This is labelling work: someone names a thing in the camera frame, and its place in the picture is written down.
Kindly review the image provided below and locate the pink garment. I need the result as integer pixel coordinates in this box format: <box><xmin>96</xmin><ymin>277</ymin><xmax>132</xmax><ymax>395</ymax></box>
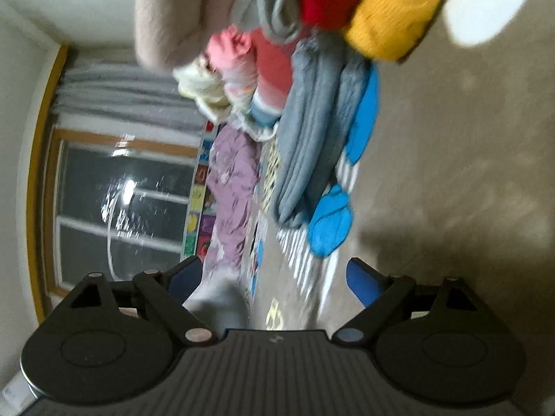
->
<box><xmin>206</xmin><ymin>25</ymin><xmax>298</xmax><ymax>128</ymax></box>

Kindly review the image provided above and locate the beige cartoon printed bed sheet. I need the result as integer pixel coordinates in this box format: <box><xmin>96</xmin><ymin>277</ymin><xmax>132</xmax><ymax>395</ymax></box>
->
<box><xmin>243</xmin><ymin>17</ymin><xmax>555</xmax><ymax>334</ymax></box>

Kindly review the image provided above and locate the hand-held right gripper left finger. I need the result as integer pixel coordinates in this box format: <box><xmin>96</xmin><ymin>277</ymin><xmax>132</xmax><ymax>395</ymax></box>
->
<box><xmin>65</xmin><ymin>257</ymin><xmax>217</xmax><ymax>347</ymax></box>

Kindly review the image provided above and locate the yellow knit garment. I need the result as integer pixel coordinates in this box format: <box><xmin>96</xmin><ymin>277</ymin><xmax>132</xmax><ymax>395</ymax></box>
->
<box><xmin>342</xmin><ymin>0</ymin><xmax>464</xmax><ymax>63</ymax></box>

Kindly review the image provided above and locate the grey curtain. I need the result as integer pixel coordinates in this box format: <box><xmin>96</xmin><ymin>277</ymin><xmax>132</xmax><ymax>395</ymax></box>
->
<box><xmin>53</xmin><ymin>61</ymin><xmax>211</xmax><ymax>141</ymax></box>

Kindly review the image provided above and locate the colourful alphabet wall mat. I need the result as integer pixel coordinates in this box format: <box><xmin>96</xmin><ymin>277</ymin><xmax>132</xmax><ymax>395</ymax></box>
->
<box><xmin>183</xmin><ymin>120</ymin><xmax>218</xmax><ymax>265</ymax></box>

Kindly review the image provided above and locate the cream garment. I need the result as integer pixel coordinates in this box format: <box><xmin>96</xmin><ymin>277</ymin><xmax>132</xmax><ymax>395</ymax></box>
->
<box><xmin>172</xmin><ymin>54</ymin><xmax>232</xmax><ymax>124</ymax></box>

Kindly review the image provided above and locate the beige fleece blanket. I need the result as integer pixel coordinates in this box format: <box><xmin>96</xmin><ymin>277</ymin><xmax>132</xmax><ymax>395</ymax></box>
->
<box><xmin>134</xmin><ymin>0</ymin><xmax>261</xmax><ymax>72</ymax></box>

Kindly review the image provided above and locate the light grey fleece garment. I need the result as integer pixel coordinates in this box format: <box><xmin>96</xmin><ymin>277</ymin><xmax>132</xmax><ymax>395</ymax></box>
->
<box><xmin>232</xmin><ymin>0</ymin><xmax>304</xmax><ymax>45</ymax></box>

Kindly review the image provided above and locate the lilac quilt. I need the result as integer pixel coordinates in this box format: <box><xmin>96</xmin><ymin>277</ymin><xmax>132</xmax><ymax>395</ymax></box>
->
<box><xmin>202</xmin><ymin>125</ymin><xmax>263</xmax><ymax>280</ymax></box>

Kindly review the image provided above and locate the white pillow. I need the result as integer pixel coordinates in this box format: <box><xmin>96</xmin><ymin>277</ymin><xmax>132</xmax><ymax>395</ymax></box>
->
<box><xmin>183</xmin><ymin>274</ymin><xmax>249</xmax><ymax>332</ymax></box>

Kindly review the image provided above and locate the white rounded cushion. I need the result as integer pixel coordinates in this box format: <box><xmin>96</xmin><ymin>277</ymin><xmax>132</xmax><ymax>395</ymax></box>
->
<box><xmin>443</xmin><ymin>0</ymin><xmax>530</xmax><ymax>47</ymax></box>

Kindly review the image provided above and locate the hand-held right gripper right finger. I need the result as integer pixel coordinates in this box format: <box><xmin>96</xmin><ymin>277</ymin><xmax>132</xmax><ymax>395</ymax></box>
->
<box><xmin>332</xmin><ymin>258</ymin><xmax>482</xmax><ymax>347</ymax></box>

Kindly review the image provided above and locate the wooden framed window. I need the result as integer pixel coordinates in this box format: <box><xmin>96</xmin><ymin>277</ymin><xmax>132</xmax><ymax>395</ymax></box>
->
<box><xmin>26</xmin><ymin>43</ymin><xmax>206</xmax><ymax>319</ymax></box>

